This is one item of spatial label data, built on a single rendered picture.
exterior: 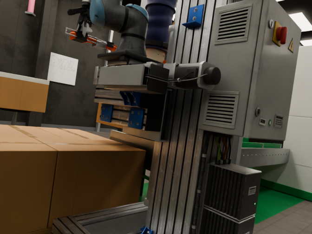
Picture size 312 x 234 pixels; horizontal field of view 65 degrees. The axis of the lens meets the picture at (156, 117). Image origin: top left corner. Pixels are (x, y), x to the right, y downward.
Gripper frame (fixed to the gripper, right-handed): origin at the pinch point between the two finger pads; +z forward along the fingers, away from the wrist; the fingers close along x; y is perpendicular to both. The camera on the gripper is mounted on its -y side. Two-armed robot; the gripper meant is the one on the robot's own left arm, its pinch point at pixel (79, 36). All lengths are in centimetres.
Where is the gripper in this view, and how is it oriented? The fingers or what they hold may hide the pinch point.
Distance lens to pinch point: 163.4
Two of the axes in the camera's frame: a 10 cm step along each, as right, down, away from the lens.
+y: 7.4, 1.0, 6.7
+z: -1.5, 9.9, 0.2
